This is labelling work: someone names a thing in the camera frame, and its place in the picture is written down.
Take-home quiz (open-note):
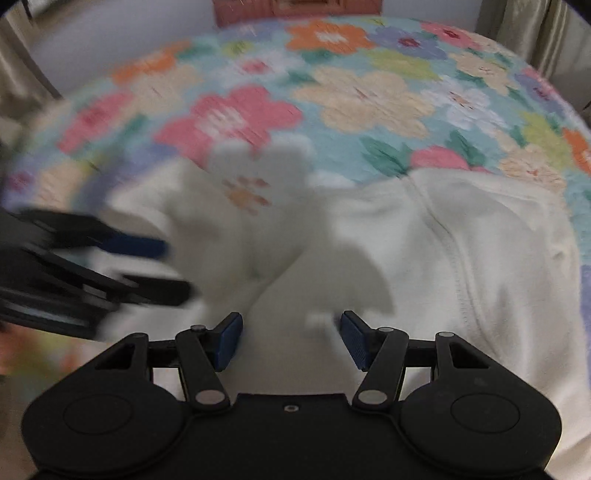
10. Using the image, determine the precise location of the white fleece garment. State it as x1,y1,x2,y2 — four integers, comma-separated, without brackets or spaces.
99,159,585,480

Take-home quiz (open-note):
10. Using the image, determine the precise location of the floral printed blanket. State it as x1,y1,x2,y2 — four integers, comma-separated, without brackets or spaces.
0,16,591,384

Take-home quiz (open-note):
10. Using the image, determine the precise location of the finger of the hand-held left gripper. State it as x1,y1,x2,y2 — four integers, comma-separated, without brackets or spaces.
60,210,169,260
83,270,192,308

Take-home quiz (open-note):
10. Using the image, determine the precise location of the beige curtain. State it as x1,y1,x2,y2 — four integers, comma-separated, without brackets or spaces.
475,0,591,114
0,18,63,123

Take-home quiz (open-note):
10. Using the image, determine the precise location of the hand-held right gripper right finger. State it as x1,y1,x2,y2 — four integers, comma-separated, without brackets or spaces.
340,311,492,411

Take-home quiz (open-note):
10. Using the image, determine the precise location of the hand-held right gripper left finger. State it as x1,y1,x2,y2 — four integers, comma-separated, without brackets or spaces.
95,312,244,412

